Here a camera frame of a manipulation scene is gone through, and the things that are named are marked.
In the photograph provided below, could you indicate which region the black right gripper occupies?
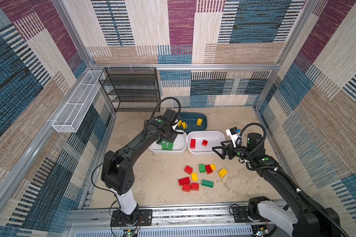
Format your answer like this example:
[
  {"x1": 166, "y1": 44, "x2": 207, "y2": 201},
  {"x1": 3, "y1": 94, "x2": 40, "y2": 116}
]
[{"x1": 212, "y1": 139, "x2": 253, "y2": 160}]

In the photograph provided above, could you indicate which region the long green lego brick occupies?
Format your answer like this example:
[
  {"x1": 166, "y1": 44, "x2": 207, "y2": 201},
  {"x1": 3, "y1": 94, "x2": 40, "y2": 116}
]
[
  {"x1": 167, "y1": 142, "x2": 174, "y2": 151},
  {"x1": 201, "y1": 180, "x2": 214, "y2": 188}
]

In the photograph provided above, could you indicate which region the long red lego brick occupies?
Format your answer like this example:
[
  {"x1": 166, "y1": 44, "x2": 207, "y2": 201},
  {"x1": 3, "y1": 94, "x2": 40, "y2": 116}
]
[{"x1": 190, "y1": 139, "x2": 196, "y2": 149}]

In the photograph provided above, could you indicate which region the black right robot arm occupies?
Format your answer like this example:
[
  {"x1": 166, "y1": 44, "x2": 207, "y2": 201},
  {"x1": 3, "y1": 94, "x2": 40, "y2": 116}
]
[{"x1": 212, "y1": 123, "x2": 348, "y2": 237}]

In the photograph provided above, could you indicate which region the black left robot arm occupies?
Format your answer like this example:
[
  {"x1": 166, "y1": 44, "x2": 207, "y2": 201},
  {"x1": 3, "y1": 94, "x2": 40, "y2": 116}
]
[{"x1": 94, "y1": 97, "x2": 183, "y2": 226}]

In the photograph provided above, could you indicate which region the dark teal plastic bin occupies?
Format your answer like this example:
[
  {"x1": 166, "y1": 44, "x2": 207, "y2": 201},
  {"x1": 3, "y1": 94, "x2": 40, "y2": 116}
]
[{"x1": 180, "y1": 112, "x2": 208, "y2": 134}]

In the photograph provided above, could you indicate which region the white left plastic bin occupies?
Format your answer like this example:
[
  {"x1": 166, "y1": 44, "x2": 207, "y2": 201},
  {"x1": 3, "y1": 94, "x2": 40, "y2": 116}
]
[{"x1": 149, "y1": 130, "x2": 187, "y2": 155}]

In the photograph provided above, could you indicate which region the white plastic bin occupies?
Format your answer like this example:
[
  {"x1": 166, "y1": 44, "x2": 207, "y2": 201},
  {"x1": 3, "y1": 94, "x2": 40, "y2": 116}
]
[
  {"x1": 149, "y1": 130, "x2": 187, "y2": 155},
  {"x1": 187, "y1": 130, "x2": 225, "y2": 157}
]

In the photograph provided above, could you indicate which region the white right plastic bin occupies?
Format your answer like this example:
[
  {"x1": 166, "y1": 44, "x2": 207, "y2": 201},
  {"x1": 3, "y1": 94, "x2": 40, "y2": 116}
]
[{"x1": 187, "y1": 130, "x2": 225, "y2": 157}]

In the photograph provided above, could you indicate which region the green lego brick upright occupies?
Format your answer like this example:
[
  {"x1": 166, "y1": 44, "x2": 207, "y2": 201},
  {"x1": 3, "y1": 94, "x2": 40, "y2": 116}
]
[{"x1": 199, "y1": 164, "x2": 206, "y2": 173}]

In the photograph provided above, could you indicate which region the red lego brick centre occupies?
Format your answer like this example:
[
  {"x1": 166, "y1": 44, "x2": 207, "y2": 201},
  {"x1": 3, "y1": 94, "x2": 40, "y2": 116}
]
[{"x1": 184, "y1": 166, "x2": 193, "y2": 175}]

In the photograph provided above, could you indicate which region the red lego brick bottom right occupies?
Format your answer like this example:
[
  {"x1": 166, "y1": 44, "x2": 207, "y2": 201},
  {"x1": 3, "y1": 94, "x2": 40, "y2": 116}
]
[{"x1": 190, "y1": 183, "x2": 199, "y2": 191}]

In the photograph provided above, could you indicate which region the red flat lego brick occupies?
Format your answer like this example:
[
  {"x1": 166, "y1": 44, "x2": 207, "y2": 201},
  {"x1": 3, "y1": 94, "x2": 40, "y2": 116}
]
[{"x1": 179, "y1": 177, "x2": 191, "y2": 186}]

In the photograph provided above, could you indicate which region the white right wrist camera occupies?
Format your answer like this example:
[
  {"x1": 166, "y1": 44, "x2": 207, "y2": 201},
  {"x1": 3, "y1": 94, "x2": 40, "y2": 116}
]
[{"x1": 226, "y1": 127, "x2": 242, "y2": 148}]

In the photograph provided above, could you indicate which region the black wire shelf rack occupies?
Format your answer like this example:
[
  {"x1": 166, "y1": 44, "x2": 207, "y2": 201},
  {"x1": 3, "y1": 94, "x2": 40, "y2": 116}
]
[{"x1": 98, "y1": 67, "x2": 161, "y2": 112}]

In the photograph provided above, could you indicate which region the white wire mesh basket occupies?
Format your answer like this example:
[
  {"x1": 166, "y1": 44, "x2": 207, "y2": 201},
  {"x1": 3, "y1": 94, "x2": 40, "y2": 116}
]
[{"x1": 52, "y1": 70, "x2": 101, "y2": 133}]

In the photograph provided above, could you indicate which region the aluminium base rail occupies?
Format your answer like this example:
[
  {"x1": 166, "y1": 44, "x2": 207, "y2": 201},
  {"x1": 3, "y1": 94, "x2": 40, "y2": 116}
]
[{"x1": 62, "y1": 200, "x2": 298, "y2": 237}]

